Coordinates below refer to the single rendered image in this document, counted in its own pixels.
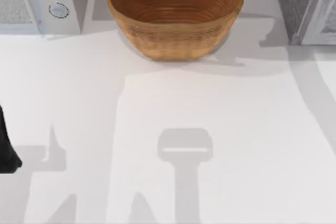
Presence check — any brown woven basket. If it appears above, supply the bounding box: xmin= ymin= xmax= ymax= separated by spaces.
xmin=107 ymin=0 xmax=244 ymax=62

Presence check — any small microwave knob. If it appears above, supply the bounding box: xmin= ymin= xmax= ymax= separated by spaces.
xmin=48 ymin=2 xmax=70 ymax=19

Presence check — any pale microwave oven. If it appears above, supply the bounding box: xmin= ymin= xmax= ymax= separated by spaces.
xmin=0 ymin=0 xmax=92 ymax=36

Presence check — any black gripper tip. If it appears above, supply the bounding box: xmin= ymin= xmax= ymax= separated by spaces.
xmin=0 ymin=106 xmax=23 ymax=175

